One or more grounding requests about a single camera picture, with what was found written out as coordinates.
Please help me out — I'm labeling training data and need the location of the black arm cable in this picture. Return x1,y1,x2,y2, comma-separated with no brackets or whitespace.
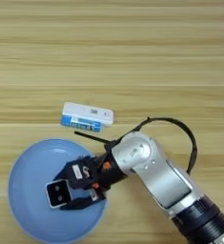
116,116,199,175

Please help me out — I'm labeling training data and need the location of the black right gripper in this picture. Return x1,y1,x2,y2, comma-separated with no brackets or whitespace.
52,152,130,212

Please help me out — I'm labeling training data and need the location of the white and blue carton box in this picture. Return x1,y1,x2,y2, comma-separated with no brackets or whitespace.
60,101,115,133

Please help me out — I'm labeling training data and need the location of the thin black stick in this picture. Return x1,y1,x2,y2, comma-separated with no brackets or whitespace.
73,130,112,145

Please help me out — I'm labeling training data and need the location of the light blue round plate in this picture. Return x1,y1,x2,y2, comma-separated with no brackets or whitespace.
7,137,109,244

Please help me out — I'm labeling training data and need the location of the black square two-lens device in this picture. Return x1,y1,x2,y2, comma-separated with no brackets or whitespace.
45,178,74,210

